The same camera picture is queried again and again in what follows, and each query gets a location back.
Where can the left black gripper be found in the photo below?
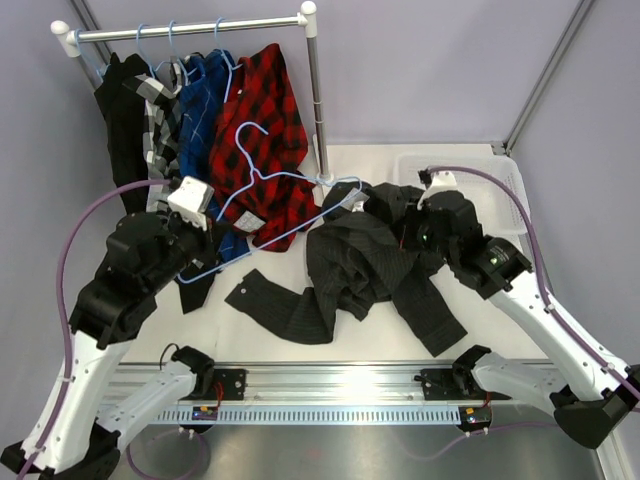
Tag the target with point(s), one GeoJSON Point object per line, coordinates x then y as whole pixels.
{"type": "Point", "coordinates": [209, 246]}

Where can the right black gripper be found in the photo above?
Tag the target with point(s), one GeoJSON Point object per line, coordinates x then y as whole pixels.
{"type": "Point", "coordinates": [412, 216]}

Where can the dark pinstriped shirt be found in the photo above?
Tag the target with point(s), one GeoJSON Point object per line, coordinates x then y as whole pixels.
{"type": "Point", "coordinates": [358, 257]}

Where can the light blue wire hanger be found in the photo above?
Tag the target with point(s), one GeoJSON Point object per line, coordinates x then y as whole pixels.
{"type": "Point", "coordinates": [264, 196]}

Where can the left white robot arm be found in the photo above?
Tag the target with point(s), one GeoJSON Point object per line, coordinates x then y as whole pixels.
{"type": "Point", "coordinates": [73, 438]}

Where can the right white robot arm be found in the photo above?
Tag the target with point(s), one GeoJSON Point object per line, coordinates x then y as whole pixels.
{"type": "Point", "coordinates": [589, 391]}

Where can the red black plaid shirt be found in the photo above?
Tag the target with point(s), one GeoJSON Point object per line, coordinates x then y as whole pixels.
{"type": "Point", "coordinates": [262, 93]}

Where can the grey white plaid shirt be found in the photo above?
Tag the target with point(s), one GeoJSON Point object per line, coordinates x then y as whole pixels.
{"type": "Point", "coordinates": [161, 122]}

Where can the blue plaid shirt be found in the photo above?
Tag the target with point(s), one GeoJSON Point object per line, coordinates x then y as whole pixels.
{"type": "Point", "coordinates": [200, 104]}

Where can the blue hanger of red shirt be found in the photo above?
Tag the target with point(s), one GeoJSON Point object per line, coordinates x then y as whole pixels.
{"type": "Point", "coordinates": [227, 59]}

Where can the blue hanger of black shirt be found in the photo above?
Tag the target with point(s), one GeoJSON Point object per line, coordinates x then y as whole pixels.
{"type": "Point", "coordinates": [92, 60]}

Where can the blue hanger of grey shirt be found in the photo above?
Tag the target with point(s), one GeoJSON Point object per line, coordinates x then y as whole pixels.
{"type": "Point", "coordinates": [154, 68]}

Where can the white plastic basket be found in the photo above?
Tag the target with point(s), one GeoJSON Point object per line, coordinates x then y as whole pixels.
{"type": "Point", "coordinates": [495, 210]}

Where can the metal clothes rack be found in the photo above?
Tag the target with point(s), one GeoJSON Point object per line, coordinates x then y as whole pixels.
{"type": "Point", "coordinates": [305, 19]}

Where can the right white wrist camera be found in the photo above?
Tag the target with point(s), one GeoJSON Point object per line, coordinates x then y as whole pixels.
{"type": "Point", "coordinates": [435, 182]}

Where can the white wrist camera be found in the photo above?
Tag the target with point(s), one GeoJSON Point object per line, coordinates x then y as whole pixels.
{"type": "Point", "coordinates": [191, 201]}
{"type": "Point", "coordinates": [435, 182]}

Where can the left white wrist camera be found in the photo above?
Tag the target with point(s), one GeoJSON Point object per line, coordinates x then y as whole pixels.
{"type": "Point", "coordinates": [191, 201]}

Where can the aluminium mounting rail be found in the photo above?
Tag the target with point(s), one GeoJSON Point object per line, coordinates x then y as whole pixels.
{"type": "Point", "coordinates": [336, 383]}

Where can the white slotted cable duct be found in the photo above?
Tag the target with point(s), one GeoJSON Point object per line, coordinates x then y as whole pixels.
{"type": "Point", "coordinates": [312, 415]}

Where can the left aluminium frame post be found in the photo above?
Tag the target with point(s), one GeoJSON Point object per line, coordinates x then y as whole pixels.
{"type": "Point", "coordinates": [87, 20]}

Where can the aluminium frame post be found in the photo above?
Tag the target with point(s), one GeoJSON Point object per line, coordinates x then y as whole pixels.
{"type": "Point", "coordinates": [87, 20]}
{"type": "Point", "coordinates": [561, 48]}

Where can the right aluminium frame post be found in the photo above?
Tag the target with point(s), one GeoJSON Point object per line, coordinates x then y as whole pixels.
{"type": "Point", "coordinates": [561, 48]}

